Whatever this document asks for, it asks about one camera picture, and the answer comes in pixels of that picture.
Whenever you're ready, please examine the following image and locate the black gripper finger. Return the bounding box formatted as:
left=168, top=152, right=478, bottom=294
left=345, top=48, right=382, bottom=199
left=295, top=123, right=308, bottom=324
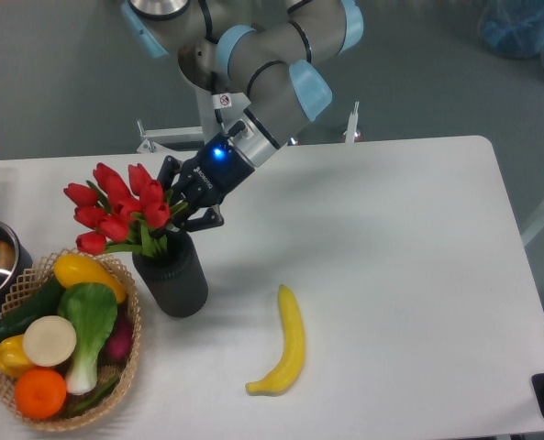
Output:
left=157, top=155, right=183, bottom=193
left=154, top=204, right=225, bottom=238

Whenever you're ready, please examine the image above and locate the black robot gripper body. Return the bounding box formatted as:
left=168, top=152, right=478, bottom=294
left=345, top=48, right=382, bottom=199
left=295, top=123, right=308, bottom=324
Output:
left=172, top=134, right=255, bottom=211

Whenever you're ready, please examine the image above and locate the red tulip bouquet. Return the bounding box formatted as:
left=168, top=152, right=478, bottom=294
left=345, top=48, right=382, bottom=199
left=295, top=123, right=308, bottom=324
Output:
left=63, top=162, right=187, bottom=259

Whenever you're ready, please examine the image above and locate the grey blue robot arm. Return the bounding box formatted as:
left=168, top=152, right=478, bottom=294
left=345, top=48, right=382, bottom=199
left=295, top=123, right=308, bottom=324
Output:
left=121, top=1, right=364, bottom=232

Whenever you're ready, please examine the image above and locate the dark grey ribbed vase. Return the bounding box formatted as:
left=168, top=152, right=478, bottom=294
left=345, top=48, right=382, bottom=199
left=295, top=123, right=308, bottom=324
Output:
left=132, top=232, right=209, bottom=318

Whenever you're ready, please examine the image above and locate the yellow squash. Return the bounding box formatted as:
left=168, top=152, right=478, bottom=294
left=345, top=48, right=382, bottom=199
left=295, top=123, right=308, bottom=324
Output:
left=53, top=254, right=128, bottom=304

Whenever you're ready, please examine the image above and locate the green bok choy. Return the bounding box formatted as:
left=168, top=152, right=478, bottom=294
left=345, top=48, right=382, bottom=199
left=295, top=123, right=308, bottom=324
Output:
left=58, top=282, right=117, bottom=395

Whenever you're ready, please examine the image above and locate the purple red sweet potato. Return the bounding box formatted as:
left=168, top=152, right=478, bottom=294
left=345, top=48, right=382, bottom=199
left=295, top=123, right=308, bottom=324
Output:
left=105, top=314, right=133, bottom=361

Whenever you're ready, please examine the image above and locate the woven wicker basket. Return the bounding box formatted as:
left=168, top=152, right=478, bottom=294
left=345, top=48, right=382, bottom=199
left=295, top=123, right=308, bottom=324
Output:
left=0, top=248, right=141, bottom=432

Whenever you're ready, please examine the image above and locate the dark green cucumber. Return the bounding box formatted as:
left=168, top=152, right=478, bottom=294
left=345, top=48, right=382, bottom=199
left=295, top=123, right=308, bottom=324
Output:
left=0, top=275, right=65, bottom=343

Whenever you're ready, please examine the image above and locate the yellow banana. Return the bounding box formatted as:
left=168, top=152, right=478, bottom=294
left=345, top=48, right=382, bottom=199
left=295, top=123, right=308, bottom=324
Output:
left=245, top=284, right=306, bottom=396

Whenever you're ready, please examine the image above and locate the green chili pepper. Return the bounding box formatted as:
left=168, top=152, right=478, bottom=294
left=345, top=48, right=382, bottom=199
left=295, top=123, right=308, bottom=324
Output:
left=64, top=376, right=120, bottom=418

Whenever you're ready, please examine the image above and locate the yellow bell pepper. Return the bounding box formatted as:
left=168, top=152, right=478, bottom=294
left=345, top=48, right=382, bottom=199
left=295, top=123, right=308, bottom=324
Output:
left=0, top=335, right=37, bottom=379

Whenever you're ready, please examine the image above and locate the orange fruit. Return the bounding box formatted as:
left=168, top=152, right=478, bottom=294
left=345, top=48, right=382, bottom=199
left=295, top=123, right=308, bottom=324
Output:
left=14, top=368, right=67, bottom=420

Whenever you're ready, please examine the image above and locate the blue plastic bag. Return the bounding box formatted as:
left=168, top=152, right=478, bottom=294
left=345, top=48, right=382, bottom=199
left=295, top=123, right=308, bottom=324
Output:
left=477, top=1, right=544, bottom=70

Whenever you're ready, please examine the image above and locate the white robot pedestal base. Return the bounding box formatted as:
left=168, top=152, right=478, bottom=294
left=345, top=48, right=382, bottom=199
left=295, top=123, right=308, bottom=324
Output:
left=136, top=86, right=362, bottom=155

